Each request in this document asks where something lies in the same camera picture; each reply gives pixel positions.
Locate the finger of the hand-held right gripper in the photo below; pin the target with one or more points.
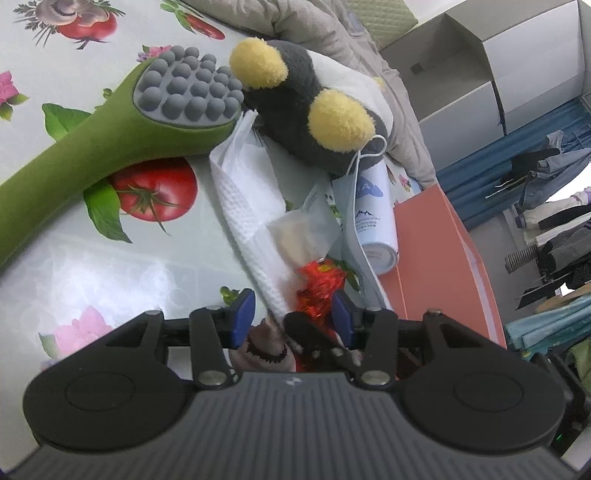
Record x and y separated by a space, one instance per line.
309 333

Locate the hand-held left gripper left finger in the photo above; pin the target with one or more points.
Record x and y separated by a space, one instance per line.
242 319

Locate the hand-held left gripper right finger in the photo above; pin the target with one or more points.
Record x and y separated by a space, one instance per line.
342 323

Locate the orange cardboard box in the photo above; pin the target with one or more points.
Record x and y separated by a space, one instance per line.
438 258

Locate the blue face mask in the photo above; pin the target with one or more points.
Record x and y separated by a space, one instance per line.
353 240

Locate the clear plastic bag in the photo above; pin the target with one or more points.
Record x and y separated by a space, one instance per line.
300 235

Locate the white paper towel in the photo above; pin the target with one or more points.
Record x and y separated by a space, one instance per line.
251 217

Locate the white spray can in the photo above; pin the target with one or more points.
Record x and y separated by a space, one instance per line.
376 217

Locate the teal cloth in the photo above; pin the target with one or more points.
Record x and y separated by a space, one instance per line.
545 327

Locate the fruit printed bed sheet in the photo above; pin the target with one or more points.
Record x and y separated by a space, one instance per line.
92 277

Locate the striped garment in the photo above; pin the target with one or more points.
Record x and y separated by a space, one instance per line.
521 258

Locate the blue curtain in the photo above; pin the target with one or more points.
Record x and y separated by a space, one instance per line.
489 175

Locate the grey penguin plush toy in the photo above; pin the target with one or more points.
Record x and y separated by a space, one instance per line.
286 106

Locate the green massage hammer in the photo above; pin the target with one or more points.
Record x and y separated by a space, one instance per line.
92 138

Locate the white lilac garment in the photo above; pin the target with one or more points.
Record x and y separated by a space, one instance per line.
563 207

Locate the denim jacket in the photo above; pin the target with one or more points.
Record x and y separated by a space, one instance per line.
549 180

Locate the grey blanket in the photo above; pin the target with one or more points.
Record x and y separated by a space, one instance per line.
332 32

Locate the white cabinet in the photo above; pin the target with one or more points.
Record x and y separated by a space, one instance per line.
485 55

